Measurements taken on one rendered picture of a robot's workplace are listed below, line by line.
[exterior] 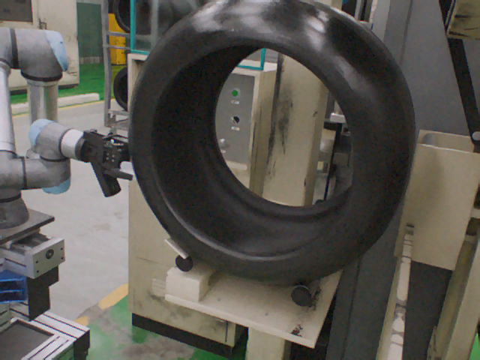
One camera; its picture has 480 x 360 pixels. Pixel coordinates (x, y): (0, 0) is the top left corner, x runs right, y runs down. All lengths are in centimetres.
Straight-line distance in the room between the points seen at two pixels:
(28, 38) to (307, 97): 80
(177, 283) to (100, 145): 38
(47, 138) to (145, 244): 94
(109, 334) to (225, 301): 128
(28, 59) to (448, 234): 122
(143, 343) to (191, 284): 121
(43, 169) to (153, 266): 94
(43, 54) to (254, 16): 80
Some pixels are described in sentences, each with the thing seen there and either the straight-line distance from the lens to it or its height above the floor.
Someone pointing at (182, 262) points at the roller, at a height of 90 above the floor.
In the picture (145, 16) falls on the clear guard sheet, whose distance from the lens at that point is 188.
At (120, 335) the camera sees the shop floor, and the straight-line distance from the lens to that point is 233.
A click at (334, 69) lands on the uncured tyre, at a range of 80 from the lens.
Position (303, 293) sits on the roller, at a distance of 99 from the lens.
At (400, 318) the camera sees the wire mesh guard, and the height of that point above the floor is 100.
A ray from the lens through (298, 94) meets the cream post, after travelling 125.
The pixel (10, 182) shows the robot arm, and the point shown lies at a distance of 131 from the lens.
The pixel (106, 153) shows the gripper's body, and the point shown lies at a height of 110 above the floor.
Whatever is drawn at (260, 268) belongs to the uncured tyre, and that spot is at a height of 97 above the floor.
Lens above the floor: 144
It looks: 20 degrees down
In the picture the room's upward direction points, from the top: 6 degrees clockwise
